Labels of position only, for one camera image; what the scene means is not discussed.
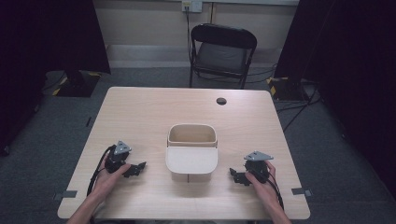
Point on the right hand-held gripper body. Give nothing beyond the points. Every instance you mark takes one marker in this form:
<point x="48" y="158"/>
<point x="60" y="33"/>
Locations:
<point x="257" y="166"/>

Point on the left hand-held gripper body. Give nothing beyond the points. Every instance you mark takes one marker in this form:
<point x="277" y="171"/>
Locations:
<point x="117" y="155"/>

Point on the beige storage bin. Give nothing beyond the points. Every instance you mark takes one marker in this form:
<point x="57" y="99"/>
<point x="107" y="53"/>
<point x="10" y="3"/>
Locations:
<point x="192" y="137"/>

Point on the person's right hand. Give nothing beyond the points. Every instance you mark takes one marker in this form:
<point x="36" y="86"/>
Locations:
<point x="263" y="189"/>

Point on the person's left hand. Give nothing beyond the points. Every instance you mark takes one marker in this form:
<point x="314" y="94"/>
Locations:
<point x="107" y="182"/>

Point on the grey tape strip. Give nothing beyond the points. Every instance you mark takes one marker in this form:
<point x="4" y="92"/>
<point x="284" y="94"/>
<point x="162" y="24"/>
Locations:
<point x="67" y="194"/>
<point x="301" y="191"/>

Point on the black stand base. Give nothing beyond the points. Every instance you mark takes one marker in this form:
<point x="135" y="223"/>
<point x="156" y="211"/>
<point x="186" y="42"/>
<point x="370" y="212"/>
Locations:
<point x="288" y="88"/>
<point x="77" y="85"/>

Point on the black folding chair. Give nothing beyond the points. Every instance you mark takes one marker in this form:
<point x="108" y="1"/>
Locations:
<point x="222" y="49"/>

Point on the dark curtain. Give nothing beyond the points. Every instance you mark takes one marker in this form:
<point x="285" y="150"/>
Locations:
<point x="348" y="62"/>
<point x="46" y="40"/>

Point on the white wall socket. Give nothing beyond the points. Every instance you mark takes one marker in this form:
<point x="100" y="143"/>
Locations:
<point x="192" y="5"/>

